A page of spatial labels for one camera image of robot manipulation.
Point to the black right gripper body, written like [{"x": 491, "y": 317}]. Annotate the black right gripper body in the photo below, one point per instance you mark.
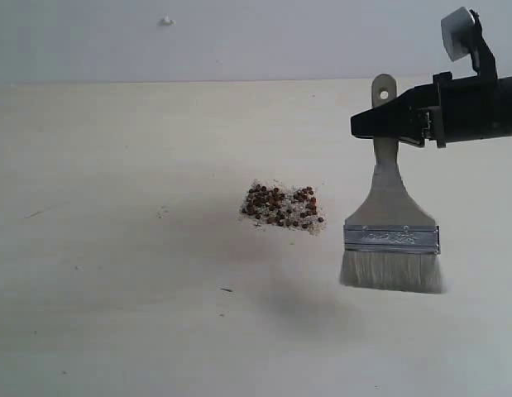
[{"x": 457, "y": 110}]

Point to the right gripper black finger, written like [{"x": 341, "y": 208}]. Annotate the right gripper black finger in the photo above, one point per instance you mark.
[{"x": 407, "y": 118}]

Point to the white wide paint brush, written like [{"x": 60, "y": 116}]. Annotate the white wide paint brush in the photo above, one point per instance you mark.
[{"x": 390, "y": 243}]

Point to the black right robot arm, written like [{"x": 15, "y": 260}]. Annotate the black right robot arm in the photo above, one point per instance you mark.
[{"x": 510, "y": 105}]

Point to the pile of white grains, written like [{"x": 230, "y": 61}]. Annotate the pile of white grains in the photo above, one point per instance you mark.
[{"x": 290, "y": 207}]

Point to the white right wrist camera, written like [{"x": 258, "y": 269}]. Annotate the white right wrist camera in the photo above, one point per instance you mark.
[{"x": 462, "y": 35}]

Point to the white wall knob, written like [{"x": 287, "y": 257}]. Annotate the white wall knob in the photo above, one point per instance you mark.
[{"x": 166, "y": 21}]

